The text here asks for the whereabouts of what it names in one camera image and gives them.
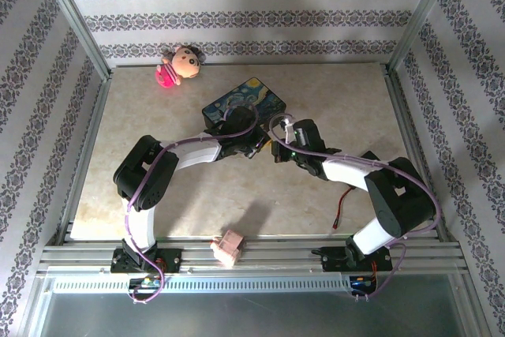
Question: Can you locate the starry night painted box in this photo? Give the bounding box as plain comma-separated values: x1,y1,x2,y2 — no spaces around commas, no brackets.
200,76,288,137

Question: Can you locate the pink plush doll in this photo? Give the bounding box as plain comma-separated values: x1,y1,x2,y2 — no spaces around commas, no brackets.
154,44,208,90

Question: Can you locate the pink plastic block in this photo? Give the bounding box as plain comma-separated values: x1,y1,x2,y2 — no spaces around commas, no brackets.
210,229,247,269

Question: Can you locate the grey metal bottom panel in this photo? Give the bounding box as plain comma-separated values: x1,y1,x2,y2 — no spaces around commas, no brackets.
37,291,469,337

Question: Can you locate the multicoloured connector cluster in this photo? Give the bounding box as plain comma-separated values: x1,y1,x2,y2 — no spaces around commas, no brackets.
129,275,163,290

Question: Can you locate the red wire with plug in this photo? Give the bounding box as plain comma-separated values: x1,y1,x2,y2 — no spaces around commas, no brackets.
332,185,357,230

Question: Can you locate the aluminium back rail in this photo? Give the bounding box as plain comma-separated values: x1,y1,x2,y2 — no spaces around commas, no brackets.
110,61,391,70

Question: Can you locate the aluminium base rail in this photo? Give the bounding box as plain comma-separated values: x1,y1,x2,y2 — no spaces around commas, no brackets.
37,233,471,275

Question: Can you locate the aluminium side rail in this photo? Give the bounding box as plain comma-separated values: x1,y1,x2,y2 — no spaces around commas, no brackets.
384,70,455,242
58,78,115,236

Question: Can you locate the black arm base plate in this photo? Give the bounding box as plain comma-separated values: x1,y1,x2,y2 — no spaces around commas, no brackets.
311,245,392,273
110,247,184,275

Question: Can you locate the slotted grey cable duct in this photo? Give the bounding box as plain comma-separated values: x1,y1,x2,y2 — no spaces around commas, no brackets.
50,275,356,295

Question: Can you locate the blue orange wire cluster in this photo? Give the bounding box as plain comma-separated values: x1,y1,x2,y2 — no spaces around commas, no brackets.
349,273,379,291

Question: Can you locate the aluminium frame post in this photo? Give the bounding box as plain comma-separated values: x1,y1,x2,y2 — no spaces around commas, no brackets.
387,0,461,74
34,0,114,83

